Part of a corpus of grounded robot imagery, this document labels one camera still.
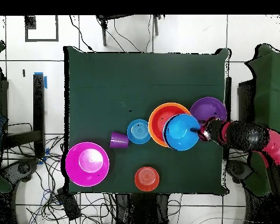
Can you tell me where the purple cup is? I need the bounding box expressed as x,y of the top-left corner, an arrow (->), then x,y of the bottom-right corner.
109,132 -> 130,149

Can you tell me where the small blue bowl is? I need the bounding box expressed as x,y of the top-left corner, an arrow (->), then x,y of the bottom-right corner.
127,118 -> 152,145

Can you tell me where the dark green table cloth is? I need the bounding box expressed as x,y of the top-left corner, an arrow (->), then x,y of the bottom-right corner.
63,45 -> 229,195

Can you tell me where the cable bundle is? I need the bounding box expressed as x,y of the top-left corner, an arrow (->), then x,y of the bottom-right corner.
4,135 -> 117,224

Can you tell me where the grey square floor frame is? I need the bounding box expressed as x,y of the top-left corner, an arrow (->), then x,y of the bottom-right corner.
24,15 -> 60,43

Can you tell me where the large blue bowl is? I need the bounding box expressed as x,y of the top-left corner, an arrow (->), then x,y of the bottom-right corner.
163,113 -> 201,152

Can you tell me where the small red-orange bowl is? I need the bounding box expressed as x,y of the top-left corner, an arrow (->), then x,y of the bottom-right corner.
134,166 -> 160,192

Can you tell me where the large pink bowl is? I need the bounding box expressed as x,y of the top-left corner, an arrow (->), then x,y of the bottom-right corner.
65,141 -> 110,188

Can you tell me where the black metal stand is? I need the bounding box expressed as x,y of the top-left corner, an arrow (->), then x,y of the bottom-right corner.
2,73 -> 46,159

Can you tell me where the black power strip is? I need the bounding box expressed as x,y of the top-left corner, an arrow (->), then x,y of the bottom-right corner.
56,188 -> 82,221

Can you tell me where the wide red-orange bowl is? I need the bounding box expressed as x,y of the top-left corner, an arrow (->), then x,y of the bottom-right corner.
151,105 -> 190,143

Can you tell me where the large orange bowl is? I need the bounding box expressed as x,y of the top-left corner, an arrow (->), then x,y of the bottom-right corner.
148,102 -> 192,148

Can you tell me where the black camera tripod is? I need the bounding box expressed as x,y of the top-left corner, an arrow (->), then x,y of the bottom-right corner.
95,15 -> 163,47

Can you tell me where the wide purple bowl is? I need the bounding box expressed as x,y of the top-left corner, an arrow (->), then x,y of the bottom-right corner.
190,96 -> 228,124

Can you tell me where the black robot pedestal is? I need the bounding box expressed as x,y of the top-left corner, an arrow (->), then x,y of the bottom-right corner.
115,192 -> 171,224

